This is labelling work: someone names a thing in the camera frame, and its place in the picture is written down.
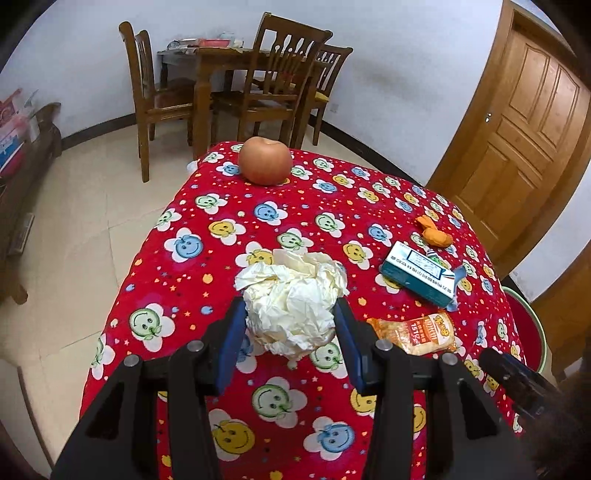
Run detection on pink boxes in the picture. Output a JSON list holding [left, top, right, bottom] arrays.
[[0, 88, 40, 174]]

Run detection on teal carton box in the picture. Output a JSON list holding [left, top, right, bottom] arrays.
[[379, 240, 468, 312]]

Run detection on orange peel piece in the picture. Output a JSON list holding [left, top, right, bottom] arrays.
[[414, 215, 453, 247]]

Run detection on wooden side door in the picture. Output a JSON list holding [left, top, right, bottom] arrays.
[[533, 222, 591, 379]]

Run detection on wooden dining table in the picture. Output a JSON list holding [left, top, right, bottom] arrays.
[[157, 44, 324, 160]]

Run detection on wooden chair with yellow cushion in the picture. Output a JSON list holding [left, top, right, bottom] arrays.
[[252, 44, 354, 146]]

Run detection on green bin with red liner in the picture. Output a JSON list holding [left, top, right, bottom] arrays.
[[501, 286, 548, 372]]

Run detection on red smiley flower tablecloth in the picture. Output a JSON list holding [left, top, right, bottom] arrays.
[[79, 141, 539, 480]]

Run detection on white paper ball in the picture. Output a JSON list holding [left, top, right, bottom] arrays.
[[235, 249, 350, 370]]

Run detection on wooden panel door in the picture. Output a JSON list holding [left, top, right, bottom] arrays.
[[425, 0, 591, 264]]

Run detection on red apple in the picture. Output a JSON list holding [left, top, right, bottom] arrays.
[[238, 137, 293, 186]]

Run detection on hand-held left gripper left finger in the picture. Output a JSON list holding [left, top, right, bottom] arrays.
[[51, 298, 250, 480]]

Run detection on dark wooden cabinet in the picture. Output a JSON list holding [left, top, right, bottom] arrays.
[[0, 102, 63, 305]]

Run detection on orange snack packet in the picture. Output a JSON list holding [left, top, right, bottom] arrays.
[[368, 311, 458, 356]]

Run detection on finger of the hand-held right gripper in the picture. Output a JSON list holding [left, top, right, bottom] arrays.
[[479, 348, 568, 421]]

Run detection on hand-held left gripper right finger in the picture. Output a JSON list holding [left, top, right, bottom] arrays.
[[333, 298, 539, 480]]

